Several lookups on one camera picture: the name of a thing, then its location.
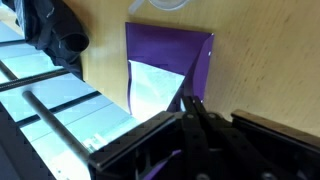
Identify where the grey metal window railing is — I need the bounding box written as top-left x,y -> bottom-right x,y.
21,90 -> 93,165

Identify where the white paper sheet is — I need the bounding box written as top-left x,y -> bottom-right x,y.
128,59 -> 186,123

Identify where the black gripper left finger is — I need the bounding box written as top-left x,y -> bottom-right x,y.
88,96 -> 208,180

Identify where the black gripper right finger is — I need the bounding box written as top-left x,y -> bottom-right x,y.
196,97 -> 320,180

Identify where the purple paper folder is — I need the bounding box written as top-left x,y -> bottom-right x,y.
124,21 -> 215,180

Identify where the clear plastic cup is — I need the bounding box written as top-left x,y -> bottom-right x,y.
128,0 -> 192,15

